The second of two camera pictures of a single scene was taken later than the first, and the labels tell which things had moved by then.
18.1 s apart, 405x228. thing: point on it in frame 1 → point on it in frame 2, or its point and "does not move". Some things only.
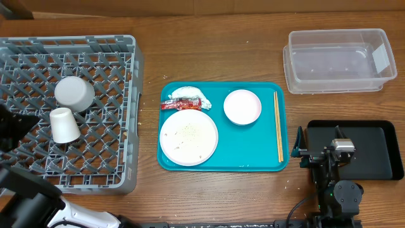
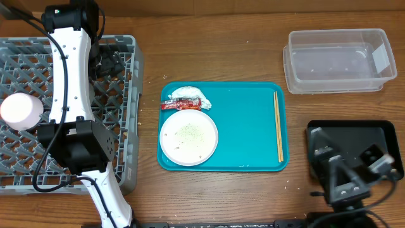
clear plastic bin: (323, 61) does not move
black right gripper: (317, 152) → (343, 189)
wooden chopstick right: (280, 128) does not move
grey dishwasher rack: (104, 159) does not move
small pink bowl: (242, 107) → (21, 111)
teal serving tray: (252, 118) does not move
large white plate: (188, 137) does not move
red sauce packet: (178, 104) does not move
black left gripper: (16, 128) → (115, 63)
